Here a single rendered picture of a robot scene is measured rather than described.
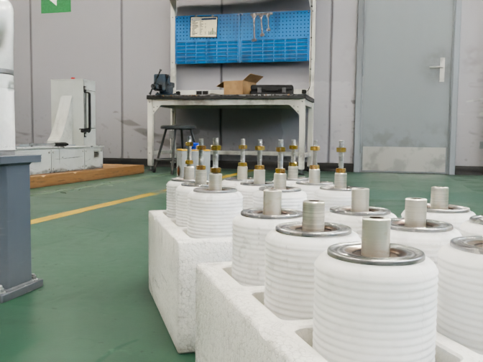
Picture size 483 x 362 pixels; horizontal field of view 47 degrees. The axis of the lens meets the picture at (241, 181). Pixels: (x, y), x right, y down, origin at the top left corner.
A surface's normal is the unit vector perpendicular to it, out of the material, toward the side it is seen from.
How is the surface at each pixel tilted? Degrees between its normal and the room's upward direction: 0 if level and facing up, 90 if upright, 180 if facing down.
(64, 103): 68
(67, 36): 90
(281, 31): 90
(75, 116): 90
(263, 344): 90
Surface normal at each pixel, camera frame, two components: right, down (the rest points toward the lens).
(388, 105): -0.25, 0.07
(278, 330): 0.01, -1.00
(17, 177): 0.97, 0.03
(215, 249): 0.28, 0.07
